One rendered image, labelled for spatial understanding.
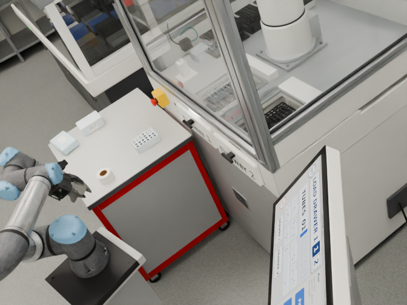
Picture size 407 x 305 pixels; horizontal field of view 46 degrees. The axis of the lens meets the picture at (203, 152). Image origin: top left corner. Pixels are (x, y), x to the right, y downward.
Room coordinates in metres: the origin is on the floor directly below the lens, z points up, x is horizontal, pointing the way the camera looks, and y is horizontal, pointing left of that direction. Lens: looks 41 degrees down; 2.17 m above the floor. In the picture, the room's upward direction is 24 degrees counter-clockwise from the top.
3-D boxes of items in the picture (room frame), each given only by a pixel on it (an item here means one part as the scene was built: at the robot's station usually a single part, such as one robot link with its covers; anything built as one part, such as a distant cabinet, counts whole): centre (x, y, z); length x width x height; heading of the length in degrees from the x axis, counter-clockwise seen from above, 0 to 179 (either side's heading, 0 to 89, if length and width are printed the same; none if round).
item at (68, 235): (1.28, 0.56, 0.96); 0.13 x 0.12 x 0.14; 75
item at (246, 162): (1.39, -0.11, 0.87); 0.29 x 0.02 x 0.11; 16
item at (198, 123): (1.69, -0.02, 0.87); 0.29 x 0.02 x 0.11; 16
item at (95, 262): (1.28, 0.56, 0.85); 0.15 x 0.15 x 0.10
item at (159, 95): (2.00, 0.08, 0.88); 0.07 x 0.05 x 0.07; 16
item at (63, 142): (2.14, 0.64, 0.78); 0.15 x 0.10 x 0.04; 26
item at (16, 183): (1.39, 0.64, 1.20); 0.11 x 0.11 x 0.08; 75
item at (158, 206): (2.00, 0.38, 0.38); 0.62 x 0.58 x 0.76; 16
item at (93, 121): (2.20, 0.48, 0.79); 0.13 x 0.09 x 0.05; 106
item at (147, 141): (1.87, 0.23, 0.78); 0.12 x 0.08 x 0.04; 105
